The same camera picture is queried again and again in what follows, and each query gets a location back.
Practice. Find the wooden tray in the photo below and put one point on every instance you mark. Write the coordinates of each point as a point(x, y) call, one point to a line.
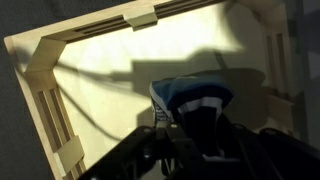
point(100, 50)

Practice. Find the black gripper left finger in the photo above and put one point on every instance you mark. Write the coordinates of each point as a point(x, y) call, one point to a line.
point(150, 153)

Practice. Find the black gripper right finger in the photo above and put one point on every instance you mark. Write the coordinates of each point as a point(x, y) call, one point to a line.
point(276, 156)

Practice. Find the blue cube black white square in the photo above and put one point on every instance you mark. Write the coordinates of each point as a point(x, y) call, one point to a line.
point(196, 90)

